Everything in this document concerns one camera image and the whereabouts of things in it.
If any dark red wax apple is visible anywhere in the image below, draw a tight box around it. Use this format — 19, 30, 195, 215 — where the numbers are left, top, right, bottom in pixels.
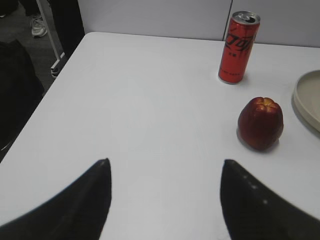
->
237, 97, 284, 151

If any red cola can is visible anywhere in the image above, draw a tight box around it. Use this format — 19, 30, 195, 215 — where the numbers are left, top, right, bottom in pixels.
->
218, 10, 261, 84

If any white sneaker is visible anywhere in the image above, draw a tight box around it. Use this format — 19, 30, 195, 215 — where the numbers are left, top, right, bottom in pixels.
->
30, 15, 47, 38

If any white metal frame leg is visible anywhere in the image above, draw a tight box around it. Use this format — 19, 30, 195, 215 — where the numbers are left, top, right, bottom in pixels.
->
36, 0, 67, 74

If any black fabric object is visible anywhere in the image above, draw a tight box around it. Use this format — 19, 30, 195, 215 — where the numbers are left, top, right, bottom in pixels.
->
0, 39, 45, 160

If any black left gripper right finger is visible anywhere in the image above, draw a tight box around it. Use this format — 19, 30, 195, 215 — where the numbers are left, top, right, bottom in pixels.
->
220, 159, 320, 240

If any beige round plate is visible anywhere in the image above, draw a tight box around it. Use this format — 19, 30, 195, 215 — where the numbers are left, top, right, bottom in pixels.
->
292, 70, 320, 132

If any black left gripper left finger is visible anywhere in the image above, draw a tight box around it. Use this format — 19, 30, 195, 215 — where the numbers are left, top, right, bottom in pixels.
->
0, 158, 112, 240

